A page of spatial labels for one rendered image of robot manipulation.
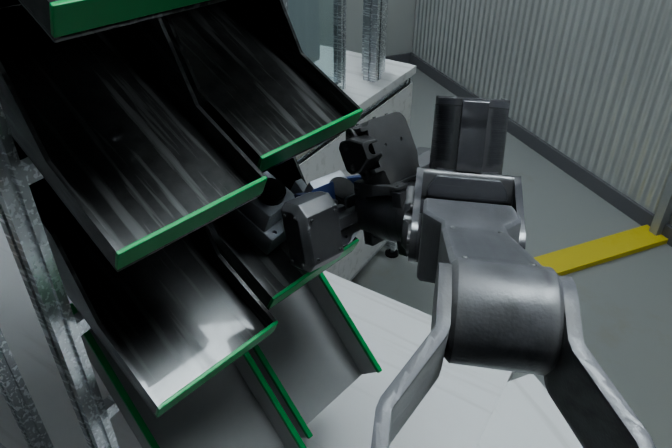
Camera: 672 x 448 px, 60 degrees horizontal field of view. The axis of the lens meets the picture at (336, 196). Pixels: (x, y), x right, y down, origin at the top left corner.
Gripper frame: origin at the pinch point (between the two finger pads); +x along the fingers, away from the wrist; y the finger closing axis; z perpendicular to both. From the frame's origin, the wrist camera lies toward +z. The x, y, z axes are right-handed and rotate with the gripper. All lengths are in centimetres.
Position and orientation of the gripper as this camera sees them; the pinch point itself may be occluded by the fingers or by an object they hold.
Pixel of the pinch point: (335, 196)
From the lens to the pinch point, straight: 57.8
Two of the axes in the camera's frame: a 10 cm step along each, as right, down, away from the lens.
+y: -7.4, 3.2, -6.0
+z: -1.4, -9.4, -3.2
